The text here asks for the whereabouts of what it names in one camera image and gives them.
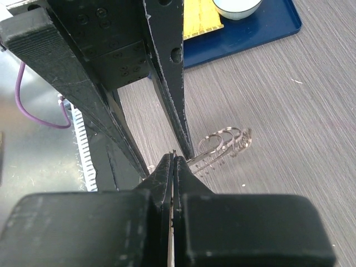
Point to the white slotted cable duct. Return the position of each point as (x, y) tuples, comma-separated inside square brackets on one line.
[(87, 169)]

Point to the teal patterned bowl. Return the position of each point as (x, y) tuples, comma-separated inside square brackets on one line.
[(236, 9)]

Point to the yellow bamboo dish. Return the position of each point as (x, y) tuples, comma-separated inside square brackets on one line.
[(200, 17)]

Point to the blue plastic tray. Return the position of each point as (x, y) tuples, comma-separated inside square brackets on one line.
[(273, 20)]

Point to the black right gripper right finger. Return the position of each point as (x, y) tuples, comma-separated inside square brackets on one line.
[(245, 229)]

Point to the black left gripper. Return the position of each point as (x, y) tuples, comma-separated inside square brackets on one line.
[(108, 34)]

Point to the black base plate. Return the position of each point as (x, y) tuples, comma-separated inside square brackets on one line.
[(113, 170)]

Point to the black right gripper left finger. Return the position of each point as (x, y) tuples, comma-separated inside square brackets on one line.
[(109, 228)]

